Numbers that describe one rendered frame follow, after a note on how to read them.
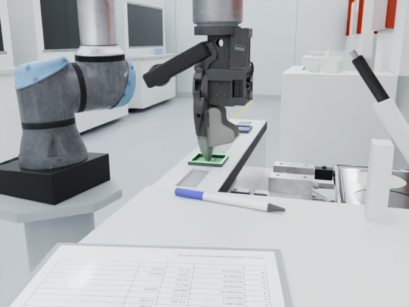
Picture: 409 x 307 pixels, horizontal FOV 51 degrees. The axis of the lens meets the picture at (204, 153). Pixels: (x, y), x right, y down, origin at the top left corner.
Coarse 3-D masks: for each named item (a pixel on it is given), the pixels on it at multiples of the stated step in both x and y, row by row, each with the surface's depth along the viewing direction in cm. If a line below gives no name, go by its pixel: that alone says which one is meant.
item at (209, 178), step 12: (240, 120) 107; (252, 120) 107; (252, 132) 93; (228, 144) 84; (240, 144) 82; (192, 156) 74; (240, 156) 74; (180, 168) 67; (192, 168) 67; (204, 168) 67; (216, 168) 67; (228, 168) 67; (168, 180) 61; (180, 180) 61; (192, 180) 62; (204, 180) 61; (216, 180) 61
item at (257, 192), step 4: (256, 192) 88; (260, 192) 88; (264, 192) 88; (312, 196) 86; (316, 196) 86; (324, 196) 86; (328, 196) 86; (316, 200) 85; (320, 200) 85; (324, 200) 85; (332, 200) 84
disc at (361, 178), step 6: (354, 174) 84; (360, 174) 84; (366, 174) 84; (354, 180) 80; (360, 180) 80; (366, 180) 80; (396, 180) 80; (402, 180) 80; (390, 186) 77; (396, 186) 77; (402, 186) 77
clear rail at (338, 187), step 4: (336, 164) 89; (336, 168) 87; (336, 172) 84; (336, 176) 82; (340, 176) 83; (336, 180) 79; (340, 180) 80; (336, 184) 77; (340, 184) 78; (336, 188) 75; (340, 188) 75; (336, 192) 73; (340, 192) 73; (336, 196) 72; (340, 196) 71; (336, 200) 70; (340, 200) 69
